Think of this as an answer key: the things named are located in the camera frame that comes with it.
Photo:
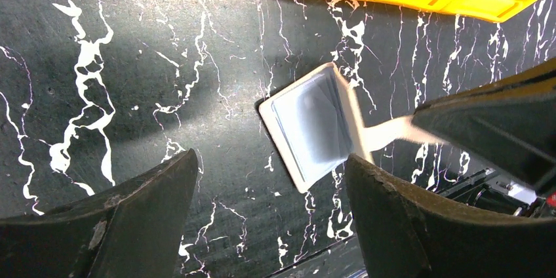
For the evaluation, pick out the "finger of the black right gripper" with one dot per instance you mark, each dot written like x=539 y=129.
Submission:
x=508 y=124

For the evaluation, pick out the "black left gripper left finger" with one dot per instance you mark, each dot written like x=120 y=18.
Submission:
x=131 y=230

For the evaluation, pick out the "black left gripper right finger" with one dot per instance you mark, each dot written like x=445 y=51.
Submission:
x=407 y=231

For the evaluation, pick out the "white leather card holder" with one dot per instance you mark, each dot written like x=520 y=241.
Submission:
x=316 y=124

